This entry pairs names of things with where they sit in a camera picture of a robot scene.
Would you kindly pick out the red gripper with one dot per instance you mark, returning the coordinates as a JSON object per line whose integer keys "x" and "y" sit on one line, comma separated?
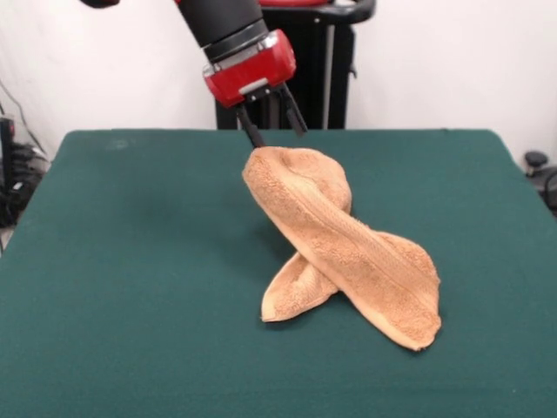
{"x": 252, "y": 74}

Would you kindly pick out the orange terry towel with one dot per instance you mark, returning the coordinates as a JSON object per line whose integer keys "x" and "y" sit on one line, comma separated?
{"x": 348, "y": 261}

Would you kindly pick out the red robot base disc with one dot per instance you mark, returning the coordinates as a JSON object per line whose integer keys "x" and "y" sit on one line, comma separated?
{"x": 300, "y": 2}

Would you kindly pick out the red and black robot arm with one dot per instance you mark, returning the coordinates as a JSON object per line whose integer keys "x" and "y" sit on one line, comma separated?
{"x": 222, "y": 22}

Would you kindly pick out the dark green table cloth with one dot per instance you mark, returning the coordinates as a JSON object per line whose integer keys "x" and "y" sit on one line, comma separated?
{"x": 130, "y": 283}

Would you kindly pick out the black office chair base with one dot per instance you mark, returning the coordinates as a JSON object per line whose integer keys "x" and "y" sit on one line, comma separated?
{"x": 536, "y": 159}

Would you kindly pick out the black electrical box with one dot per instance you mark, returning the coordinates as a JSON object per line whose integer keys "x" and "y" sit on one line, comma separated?
{"x": 6, "y": 143}

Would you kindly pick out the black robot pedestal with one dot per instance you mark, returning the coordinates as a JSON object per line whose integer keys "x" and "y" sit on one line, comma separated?
{"x": 322, "y": 65}

